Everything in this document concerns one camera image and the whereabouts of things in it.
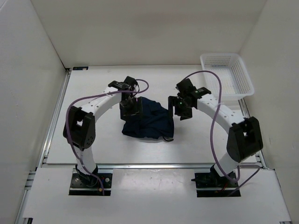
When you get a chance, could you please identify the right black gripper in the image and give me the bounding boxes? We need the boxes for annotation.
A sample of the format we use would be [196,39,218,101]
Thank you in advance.
[167,96,193,120]

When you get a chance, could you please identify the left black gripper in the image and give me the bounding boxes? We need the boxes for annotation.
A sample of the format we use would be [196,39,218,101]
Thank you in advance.
[119,97,143,123]

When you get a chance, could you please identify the navy blue shorts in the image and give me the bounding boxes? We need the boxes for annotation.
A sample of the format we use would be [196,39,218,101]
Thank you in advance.
[122,97,174,142]

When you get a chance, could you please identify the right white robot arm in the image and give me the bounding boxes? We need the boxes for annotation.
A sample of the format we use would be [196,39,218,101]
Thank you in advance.
[168,78,263,187]

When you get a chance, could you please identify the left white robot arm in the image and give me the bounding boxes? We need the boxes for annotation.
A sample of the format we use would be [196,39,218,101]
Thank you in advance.
[63,76,142,188]

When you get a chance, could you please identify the white plastic basket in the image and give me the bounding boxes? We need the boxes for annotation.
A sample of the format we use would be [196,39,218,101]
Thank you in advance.
[200,53,255,102]

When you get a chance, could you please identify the aluminium front rail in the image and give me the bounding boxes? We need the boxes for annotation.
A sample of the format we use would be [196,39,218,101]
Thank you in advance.
[97,163,213,169]

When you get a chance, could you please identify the aluminium rail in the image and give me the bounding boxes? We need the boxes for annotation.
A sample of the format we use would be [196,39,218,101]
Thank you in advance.
[97,163,213,169]
[35,68,72,171]
[238,98,267,169]

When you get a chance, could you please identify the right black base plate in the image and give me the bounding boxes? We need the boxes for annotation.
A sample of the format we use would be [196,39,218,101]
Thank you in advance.
[191,173,241,198]

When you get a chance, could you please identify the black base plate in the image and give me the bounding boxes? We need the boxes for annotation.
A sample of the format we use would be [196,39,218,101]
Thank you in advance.
[191,173,241,198]
[69,170,113,196]

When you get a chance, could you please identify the aluminium right side rail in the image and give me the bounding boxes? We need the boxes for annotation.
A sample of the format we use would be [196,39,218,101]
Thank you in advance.
[238,98,267,169]

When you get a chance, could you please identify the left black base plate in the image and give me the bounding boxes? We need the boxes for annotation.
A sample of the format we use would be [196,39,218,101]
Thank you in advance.
[69,170,113,196]

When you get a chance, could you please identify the aluminium left side rail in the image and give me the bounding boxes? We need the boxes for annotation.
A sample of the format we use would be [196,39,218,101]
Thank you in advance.
[35,68,72,171]

